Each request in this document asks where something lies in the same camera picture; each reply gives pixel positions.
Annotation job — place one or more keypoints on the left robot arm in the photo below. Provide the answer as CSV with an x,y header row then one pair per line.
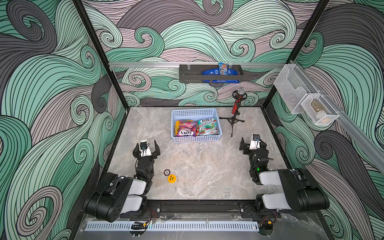
x,y
118,196

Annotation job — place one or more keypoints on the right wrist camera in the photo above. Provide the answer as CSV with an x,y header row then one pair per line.
x,y
255,142

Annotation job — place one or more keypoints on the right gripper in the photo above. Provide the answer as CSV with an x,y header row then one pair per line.
x,y
258,151

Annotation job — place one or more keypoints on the small snack packet on shelf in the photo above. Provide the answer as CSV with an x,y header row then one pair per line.
x,y
223,69

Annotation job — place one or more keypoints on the black poker chip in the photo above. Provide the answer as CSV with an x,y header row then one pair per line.
x,y
167,172

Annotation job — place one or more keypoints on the light blue plastic basket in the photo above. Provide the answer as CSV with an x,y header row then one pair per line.
x,y
194,115

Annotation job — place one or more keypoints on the aluminium rail right wall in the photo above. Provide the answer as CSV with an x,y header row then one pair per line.
x,y
357,135

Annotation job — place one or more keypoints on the aluminium rail back wall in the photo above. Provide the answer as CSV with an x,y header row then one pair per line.
x,y
153,64

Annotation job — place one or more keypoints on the clear plastic wall bin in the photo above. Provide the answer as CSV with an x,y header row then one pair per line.
x,y
293,86

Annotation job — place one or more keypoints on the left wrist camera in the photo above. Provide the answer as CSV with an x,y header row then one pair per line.
x,y
145,150

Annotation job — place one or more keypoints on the small clear bin with contents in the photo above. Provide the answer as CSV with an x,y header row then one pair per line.
x,y
319,110

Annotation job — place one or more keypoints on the purple Fox's berries bag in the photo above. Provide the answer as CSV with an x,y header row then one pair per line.
x,y
186,128

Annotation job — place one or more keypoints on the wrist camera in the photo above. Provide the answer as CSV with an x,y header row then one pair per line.
x,y
255,142
145,150

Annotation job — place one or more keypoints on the green Fox's mint bag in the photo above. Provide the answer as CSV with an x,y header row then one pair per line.
x,y
208,127

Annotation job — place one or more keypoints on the blue package on shelf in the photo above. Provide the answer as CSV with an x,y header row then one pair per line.
x,y
231,72

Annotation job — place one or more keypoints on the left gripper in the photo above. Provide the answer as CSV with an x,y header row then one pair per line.
x,y
154,154

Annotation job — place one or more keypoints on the white slotted cable duct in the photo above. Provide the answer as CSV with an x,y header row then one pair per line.
x,y
183,226

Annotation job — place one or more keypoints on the red microphone on tripod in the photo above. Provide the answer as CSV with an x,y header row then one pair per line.
x,y
239,96

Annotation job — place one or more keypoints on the aluminium rail wall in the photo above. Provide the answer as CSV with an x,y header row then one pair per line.
x,y
153,64
357,135

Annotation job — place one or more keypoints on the yellow round token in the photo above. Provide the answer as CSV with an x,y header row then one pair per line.
x,y
172,178

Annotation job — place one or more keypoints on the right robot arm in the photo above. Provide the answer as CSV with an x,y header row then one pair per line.
x,y
300,191

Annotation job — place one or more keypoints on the black wall shelf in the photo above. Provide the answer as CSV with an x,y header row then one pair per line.
x,y
193,74

